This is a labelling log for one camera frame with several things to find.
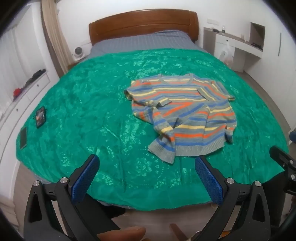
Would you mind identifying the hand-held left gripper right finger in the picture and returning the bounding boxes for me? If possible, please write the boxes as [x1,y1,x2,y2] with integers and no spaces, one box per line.
[192,155,272,241]

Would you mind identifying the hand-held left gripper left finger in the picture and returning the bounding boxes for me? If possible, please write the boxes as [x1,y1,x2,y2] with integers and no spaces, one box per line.
[24,154,122,241]

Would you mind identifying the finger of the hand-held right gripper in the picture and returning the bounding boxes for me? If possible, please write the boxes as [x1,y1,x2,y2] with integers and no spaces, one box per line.
[269,146,296,195]

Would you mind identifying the striped knit sweater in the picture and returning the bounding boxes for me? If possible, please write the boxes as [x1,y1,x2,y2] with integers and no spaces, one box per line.
[124,74,236,164]

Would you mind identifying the person's left hand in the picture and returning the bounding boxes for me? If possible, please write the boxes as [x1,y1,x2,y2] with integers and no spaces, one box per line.
[97,227,146,241]

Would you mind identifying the green patterned blanket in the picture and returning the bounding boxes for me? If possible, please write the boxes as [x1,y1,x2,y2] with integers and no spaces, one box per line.
[15,49,289,211]

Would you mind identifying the dark phone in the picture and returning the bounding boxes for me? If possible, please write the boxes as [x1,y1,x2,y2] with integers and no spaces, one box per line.
[19,127,28,149]

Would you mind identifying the black phone with lit screen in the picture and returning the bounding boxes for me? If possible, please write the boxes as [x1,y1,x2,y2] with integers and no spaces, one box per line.
[35,106,47,128]

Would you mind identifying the white drawer cabinet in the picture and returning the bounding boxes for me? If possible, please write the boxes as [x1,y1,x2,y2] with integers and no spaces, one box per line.
[0,5,60,167]

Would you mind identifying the dark objects on cabinet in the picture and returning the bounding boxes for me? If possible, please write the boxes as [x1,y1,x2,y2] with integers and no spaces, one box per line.
[22,69,47,90]

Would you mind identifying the wooden nightstand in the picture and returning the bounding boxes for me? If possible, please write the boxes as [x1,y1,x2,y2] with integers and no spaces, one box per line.
[67,56,89,70]

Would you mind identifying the clear plastic bag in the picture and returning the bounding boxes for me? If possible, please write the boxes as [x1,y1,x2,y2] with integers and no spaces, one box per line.
[218,40,234,67]

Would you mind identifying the small white fan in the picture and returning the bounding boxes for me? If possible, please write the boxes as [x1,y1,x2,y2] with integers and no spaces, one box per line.
[72,46,86,61]

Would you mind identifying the white desk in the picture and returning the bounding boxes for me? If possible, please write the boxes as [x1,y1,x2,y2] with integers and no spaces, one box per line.
[203,22,266,72]

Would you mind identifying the grey striped bed sheet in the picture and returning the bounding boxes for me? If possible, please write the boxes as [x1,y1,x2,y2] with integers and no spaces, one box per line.
[89,30,205,57]

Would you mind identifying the beige curtain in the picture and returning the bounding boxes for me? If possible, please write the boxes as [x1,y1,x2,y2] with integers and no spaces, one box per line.
[40,0,71,78]

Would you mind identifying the wooden bed headboard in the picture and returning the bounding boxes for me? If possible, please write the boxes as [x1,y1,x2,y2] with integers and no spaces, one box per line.
[88,9,199,45]

